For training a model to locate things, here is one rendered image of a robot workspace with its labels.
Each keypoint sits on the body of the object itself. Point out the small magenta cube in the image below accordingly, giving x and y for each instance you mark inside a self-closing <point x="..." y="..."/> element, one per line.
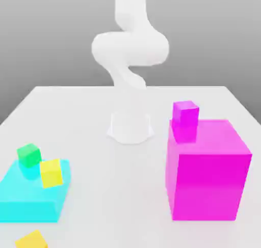
<point x="184" y="121"/>

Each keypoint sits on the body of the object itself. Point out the small yellow cube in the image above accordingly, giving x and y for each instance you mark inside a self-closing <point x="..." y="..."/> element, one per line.
<point x="51" y="173"/>

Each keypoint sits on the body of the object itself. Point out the large magenta box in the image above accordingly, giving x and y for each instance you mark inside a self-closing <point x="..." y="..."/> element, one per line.
<point x="212" y="182"/>

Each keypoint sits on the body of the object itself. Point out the small orange cube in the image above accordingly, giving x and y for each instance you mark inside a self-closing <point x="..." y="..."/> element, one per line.
<point x="32" y="240"/>

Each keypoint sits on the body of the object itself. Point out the large cyan box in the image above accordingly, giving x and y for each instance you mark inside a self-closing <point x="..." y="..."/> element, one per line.
<point x="26" y="199"/>

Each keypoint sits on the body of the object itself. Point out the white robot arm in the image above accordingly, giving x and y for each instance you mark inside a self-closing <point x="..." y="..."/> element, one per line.
<point x="130" y="46"/>

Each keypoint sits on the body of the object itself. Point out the small green cube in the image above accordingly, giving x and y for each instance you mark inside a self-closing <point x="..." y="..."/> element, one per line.
<point x="29" y="155"/>

